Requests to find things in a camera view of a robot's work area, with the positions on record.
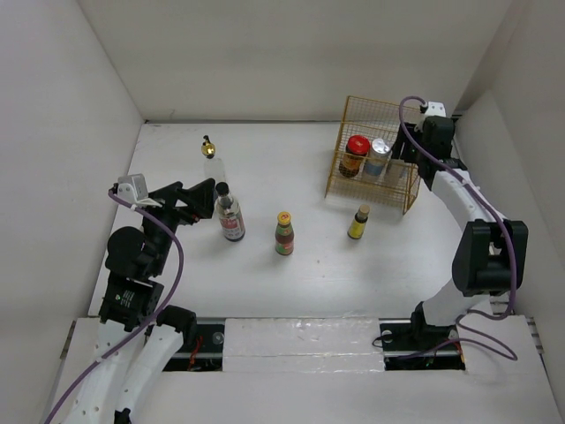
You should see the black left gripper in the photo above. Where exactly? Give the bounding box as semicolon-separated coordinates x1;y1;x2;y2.
139;176;215;273

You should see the clear gold spout oil bottle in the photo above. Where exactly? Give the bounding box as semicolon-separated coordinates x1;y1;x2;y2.
201;135;227;184

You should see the black cap vinegar bottle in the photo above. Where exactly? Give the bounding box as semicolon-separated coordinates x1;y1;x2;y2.
215;182;245;242

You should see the silver lid spice shaker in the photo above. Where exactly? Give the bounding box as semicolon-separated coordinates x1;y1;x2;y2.
385;159;407;186

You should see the silver lid salt shaker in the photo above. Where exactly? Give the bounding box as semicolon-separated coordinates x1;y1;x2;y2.
362;138;390;182

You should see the red lid chili sauce jar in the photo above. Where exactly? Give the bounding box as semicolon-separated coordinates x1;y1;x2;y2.
338;134;371;178

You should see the yellow cap red sauce bottle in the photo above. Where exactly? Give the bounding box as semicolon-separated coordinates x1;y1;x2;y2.
275;211;294;255

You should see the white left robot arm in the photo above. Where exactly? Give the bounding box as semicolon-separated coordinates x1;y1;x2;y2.
45;174;215;423

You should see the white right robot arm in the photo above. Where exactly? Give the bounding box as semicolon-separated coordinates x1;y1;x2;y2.
388;116;529;350

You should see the small yellow label bottle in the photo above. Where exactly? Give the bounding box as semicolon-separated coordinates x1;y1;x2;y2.
347;204;370;239

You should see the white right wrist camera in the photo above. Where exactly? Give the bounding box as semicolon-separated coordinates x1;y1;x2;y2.
419;101;447;119

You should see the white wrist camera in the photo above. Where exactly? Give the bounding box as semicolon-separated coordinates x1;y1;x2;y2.
419;101;447;119
116;173;148;206

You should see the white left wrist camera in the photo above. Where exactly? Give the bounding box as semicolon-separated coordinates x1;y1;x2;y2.
116;173;148;206

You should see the gold wire mesh rack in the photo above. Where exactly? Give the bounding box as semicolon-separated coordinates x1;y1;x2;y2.
325;95;420;214

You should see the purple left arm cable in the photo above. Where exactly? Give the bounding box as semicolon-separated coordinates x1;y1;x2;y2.
43;188;185;424

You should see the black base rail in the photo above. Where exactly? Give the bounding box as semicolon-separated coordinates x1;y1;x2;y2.
165;317;465;374

